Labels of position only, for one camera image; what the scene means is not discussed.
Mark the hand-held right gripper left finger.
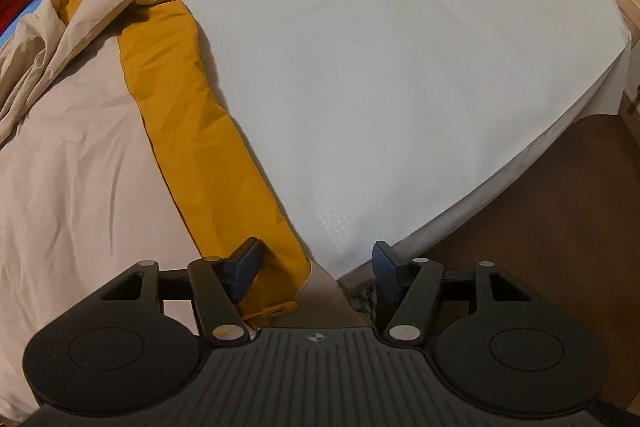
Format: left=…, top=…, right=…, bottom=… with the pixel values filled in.
left=99, top=237, right=264, bottom=349

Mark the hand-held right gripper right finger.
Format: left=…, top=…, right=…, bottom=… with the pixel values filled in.
left=372, top=241, right=532, bottom=344

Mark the beige and mustard hooded jacket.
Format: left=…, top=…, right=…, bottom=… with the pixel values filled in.
left=0, top=0, right=371, bottom=408

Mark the pale cabinet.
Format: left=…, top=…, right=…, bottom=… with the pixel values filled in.
left=619, top=74, right=640, bottom=125

